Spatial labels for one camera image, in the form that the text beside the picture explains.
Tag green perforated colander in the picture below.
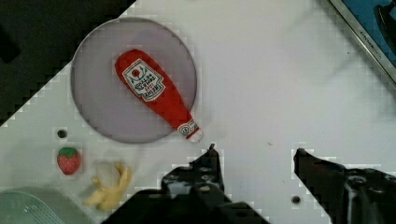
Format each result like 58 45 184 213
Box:
0 187 94 224

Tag yellow plush peeled banana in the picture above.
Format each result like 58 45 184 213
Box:
83 161 133 212

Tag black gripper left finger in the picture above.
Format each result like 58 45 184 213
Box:
102 147 270 224

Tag silver black toaster oven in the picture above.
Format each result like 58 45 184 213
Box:
328 0 396 82

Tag round grey plate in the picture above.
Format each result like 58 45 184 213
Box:
70 18 197 144

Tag red plush ketchup bottle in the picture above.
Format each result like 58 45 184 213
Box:
114 49 204 143

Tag red plush strawberry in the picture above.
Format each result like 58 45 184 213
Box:
57 147 82 175

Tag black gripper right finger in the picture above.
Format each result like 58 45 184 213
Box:
293 148 396 224

